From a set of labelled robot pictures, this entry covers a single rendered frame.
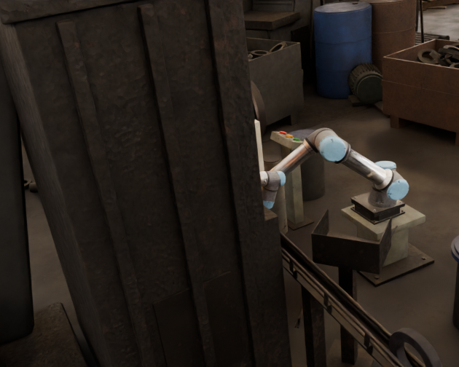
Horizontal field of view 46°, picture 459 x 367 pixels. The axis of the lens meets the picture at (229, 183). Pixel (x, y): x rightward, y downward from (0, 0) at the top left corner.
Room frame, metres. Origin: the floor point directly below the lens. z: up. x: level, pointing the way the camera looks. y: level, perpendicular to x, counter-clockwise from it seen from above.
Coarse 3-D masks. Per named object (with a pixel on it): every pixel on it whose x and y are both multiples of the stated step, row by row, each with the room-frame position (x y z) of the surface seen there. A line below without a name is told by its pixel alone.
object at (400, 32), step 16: (368, 0) 5.82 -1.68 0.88; (384, 0) 5.69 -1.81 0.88; (400, 0) 5.57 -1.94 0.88; (416, 0) 5.72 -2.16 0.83; (384, 16) 5.56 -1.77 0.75; (400, 16) 5.54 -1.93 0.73; (384, 32) 5.56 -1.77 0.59; (400, 32) 5.54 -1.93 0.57; (384, 48) 5.56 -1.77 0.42; (400, 48) 5.54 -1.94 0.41
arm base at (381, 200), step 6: (372, 186) 2.55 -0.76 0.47; (372, 192) 2.54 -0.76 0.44; (378, 192) 2.51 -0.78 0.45; (372, 198) 2.52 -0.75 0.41; (378, 198) 2.50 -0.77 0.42; (384, 198) 2.49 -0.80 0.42; (372, 204) 2.51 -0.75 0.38; (378, 204) 2.49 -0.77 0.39; (384, 204) 2.48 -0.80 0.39; (390, 204) 2.48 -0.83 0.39
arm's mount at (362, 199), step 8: (368, 192) 2.67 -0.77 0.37; (352, 200) 2.61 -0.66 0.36; (360, 200) 2.58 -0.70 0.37; (400, 200) 2.54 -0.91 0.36; (352, 208) 2.62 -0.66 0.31; (360, 208) 2.55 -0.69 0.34; (368, 208) 2.49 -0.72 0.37; (376, 208) 2.48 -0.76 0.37; (384, 208) 2.47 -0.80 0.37; (392, 208) 2.48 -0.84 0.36; (400, 208) 2.52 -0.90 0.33; (368, 216) 2.48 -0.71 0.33; (376, 216) 2.44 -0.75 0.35; (384, 216) 2.46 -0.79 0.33; (392, 216) 2.48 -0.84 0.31
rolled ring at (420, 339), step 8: (408, 328) 1.20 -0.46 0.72; (392, 336) 1.23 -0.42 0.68; (400, 336) 1.20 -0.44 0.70; (408, 336) 1.17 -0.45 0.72; (416, 336) 1.16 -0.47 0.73; (392, 344) 1.22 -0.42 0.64; (400, 344) 1.22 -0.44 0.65; (416, 344) 1.14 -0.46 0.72; (424, 344) 1.13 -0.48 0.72; (392, 352) 1.22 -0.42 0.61; (400, 352) 1.21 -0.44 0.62; (424, 352) 1.11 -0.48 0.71; (432, 352) 1.11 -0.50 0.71; (400, 360) 1.20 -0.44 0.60; (408, 360) 1.20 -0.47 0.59; (424, 360) 1.11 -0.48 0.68; (432, 360) 1.09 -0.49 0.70
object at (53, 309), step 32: (0, 64) 2.06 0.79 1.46; (0, 96) 2.05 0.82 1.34; (0, 128) 2.03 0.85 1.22; (0, 160) 2.02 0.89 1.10; (0, 192) 2.00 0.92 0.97; (0, 224) 1.99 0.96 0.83; (0, 256) 1.97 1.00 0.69; (0, 288) 1.95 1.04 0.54; (0, 320) 1.93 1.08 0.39; (32, 320) 2.00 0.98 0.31; (64, 320) 2.04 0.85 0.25; (0, 352) 1.88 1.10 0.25; (32, 352) 1.85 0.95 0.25; (64, 352) 1.83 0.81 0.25
